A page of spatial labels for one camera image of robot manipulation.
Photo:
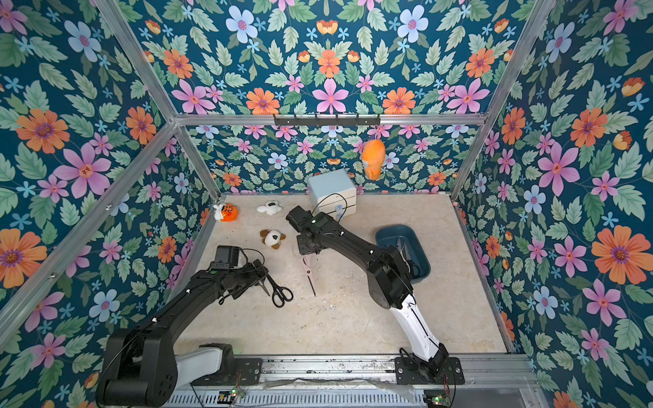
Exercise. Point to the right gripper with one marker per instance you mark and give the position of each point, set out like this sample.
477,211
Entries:
309,245

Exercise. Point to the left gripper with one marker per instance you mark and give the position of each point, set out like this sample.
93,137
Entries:
253,275

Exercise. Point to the pink kitchen scissors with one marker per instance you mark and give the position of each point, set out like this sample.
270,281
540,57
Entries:
307,265

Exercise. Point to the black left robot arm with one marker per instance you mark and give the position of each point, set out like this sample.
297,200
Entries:
140,368

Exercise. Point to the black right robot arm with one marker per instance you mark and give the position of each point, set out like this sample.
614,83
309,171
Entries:
388,280

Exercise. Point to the all black scissors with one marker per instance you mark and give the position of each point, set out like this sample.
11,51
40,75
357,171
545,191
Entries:
280,295

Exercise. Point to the teal storage box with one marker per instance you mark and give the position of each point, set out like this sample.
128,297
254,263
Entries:
406,241

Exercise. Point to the brown white dog plush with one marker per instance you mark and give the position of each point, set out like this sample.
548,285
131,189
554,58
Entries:
272,238

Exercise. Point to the white mini drawer cabinet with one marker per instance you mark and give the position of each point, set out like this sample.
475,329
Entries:
333,193

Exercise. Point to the orange white plush toy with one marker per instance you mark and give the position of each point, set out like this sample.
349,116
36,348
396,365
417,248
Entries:
225,212

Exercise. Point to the orange plush toy hanging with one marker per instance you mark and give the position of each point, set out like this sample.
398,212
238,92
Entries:
373,158

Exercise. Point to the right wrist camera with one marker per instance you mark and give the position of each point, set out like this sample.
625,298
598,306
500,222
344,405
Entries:
300,217

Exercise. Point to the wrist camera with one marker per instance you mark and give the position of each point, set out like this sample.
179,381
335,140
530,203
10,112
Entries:
226,258
300,217

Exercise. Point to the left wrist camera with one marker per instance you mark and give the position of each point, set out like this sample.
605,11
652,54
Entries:
226,258

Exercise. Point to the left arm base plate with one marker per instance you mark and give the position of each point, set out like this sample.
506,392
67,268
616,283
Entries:
240,370

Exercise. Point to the black hook rail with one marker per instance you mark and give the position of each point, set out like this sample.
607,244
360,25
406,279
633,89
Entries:
317,120

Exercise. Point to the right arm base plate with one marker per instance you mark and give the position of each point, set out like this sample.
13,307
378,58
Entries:
410,372

